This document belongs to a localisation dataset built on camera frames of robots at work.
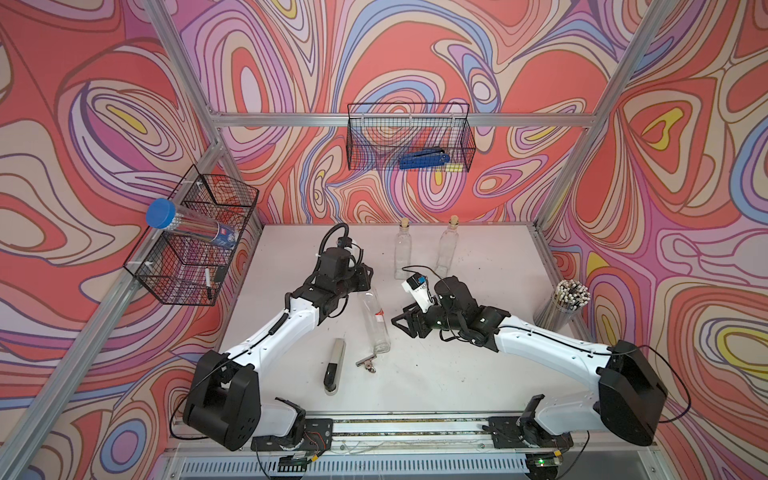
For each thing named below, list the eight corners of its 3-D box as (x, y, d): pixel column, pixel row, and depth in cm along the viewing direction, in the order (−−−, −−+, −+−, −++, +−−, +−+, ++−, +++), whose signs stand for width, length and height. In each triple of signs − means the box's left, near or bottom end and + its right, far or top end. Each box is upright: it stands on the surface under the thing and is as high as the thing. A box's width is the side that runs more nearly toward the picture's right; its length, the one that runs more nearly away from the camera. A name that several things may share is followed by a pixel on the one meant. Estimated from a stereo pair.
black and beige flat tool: (323, 393, 81) (321, 389, 78) (334, 343, 90) (332, 337, 87) (336, 395, 81) (334, 390, 78) (346, 344, 90) (344, 338, 87)
